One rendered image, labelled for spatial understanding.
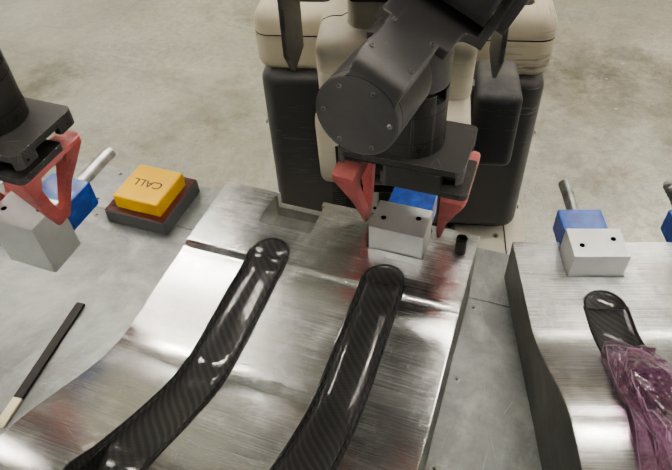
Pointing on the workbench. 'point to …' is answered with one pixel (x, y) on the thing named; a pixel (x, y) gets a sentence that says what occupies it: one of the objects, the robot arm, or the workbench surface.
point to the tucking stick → (39, 365)
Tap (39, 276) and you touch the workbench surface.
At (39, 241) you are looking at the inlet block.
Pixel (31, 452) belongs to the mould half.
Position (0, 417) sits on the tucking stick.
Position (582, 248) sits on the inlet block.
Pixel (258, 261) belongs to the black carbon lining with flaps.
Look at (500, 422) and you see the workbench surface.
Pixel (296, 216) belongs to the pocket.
